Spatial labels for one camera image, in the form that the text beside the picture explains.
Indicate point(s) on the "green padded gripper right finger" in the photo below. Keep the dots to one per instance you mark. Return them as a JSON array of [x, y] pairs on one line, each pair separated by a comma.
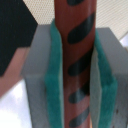
[[108, 82]]

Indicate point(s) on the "grilled brown sausage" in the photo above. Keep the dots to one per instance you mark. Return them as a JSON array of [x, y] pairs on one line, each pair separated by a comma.
[[75, 20]]

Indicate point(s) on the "beige woven placemat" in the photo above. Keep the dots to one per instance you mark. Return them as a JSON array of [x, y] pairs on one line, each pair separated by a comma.
[[110, 13]]

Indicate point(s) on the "green padded gripper left finger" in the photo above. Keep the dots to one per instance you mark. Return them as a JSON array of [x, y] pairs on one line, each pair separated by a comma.
[[43, 73]]

